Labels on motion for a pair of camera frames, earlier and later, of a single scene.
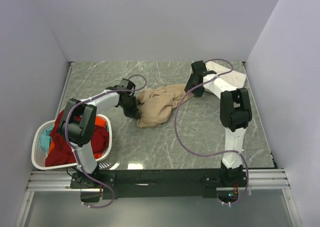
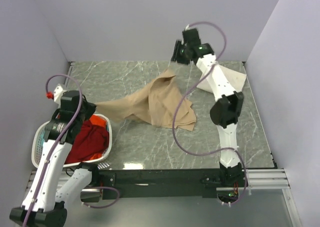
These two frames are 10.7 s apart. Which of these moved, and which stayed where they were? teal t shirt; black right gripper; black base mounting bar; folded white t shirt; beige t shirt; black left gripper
Moved: black left gripper; beige t shirt; black right gripper
Stayed: teal t shirt; folded white t shirt; black base mounting bar
